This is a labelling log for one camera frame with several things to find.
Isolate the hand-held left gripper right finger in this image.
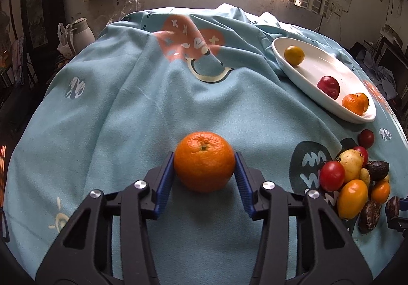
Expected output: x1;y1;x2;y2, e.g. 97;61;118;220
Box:
234;151;373;285

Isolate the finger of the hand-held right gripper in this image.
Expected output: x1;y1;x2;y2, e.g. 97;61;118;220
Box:
387;197;408;238

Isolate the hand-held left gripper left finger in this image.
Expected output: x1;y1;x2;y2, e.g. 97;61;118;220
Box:
35;152;175;285

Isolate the brown round fruit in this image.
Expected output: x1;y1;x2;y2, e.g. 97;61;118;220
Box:
385;196;400;218

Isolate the dark brown wrinkled fruit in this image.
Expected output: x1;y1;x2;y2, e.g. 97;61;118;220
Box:
358;200;381;235

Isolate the small orange tomato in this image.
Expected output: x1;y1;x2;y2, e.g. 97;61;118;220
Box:
370;180;391;206

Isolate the large orange mandarin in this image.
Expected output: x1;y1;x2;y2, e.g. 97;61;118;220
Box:
174;131;236;194

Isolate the dark purple passion fruit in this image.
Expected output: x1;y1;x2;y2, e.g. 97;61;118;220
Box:
365;161;390;182

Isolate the pale yellow round fruit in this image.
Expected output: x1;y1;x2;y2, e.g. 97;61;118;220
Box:
337;149;364;184

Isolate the small red cherry tomato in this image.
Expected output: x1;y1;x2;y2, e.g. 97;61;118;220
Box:
352;146;369;167

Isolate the large red cherry tomato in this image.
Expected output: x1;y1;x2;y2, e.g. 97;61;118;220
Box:
319;161;346;192

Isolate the white oval plate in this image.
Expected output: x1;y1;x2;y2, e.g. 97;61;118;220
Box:
272;37;377;124

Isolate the light blue printed blanket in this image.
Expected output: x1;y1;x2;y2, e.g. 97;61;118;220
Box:
3;3;408;285

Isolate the red plum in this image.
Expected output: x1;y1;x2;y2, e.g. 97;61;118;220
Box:
317;75;340;101

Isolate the small orange mandarin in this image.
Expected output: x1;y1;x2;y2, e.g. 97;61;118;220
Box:
342;93;370;116

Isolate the greenish yellow round tomato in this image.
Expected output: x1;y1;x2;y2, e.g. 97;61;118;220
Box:
284;45;305;67

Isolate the pile of blue-grey clothes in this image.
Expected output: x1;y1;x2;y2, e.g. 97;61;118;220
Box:
351;43;399;97

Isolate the white jug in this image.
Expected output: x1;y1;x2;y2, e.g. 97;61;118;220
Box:
68;17;96;53

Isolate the white plastic bag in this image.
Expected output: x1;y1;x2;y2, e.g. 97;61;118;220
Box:
57;23;75;59

